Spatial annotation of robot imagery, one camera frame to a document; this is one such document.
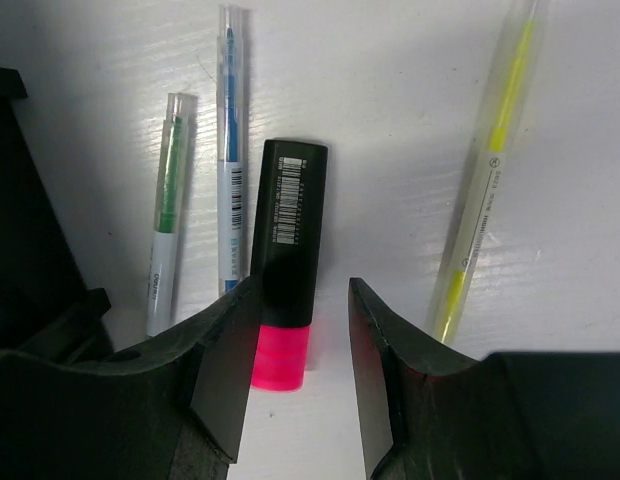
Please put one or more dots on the black four-compartment organizer tray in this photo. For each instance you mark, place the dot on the black four-compartment organizer tray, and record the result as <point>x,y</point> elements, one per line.
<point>45,307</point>

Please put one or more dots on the pink cap black highlighter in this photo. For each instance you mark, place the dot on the pink cap black highlighter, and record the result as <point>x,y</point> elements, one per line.
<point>285,255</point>

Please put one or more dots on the blue felt tip pen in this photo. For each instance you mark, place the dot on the blue felt tip pen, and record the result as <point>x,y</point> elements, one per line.
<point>231,139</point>

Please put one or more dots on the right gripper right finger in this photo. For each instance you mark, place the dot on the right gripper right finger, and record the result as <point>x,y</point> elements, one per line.
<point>427,411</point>

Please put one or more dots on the yellow felt tip pen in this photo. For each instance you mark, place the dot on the yellow felt tip pen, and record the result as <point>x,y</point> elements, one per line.
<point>498,119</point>

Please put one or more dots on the green felt tip pen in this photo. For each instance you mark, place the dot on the green felt tip pen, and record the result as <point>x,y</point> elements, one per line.
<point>174,154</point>

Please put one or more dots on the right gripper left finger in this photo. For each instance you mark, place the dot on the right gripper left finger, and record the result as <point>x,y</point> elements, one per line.
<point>171,407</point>

